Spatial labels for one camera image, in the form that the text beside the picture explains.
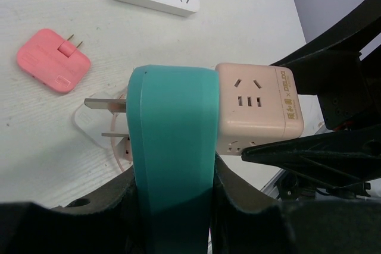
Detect orange cube plug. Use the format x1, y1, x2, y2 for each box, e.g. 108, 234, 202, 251
216, 63, 304, 155

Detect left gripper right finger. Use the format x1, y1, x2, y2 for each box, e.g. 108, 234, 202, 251
211, 156, 380, 253

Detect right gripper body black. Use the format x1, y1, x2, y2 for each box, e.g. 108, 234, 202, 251
318, 36, 380, 130

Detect pink square plug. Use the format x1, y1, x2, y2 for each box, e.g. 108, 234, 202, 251
16, 29, 91, 94

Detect white square plug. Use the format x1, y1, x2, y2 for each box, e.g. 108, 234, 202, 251
73, 92, 129, 149

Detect teal triangular socket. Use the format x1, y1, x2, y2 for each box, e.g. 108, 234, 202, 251
84, 65, 221, 254

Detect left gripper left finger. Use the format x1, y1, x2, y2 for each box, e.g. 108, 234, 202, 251
1, 168, 145, 253

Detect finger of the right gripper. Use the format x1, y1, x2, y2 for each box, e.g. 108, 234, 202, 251
241, 125, 380, 189
272, 0, 380, 95

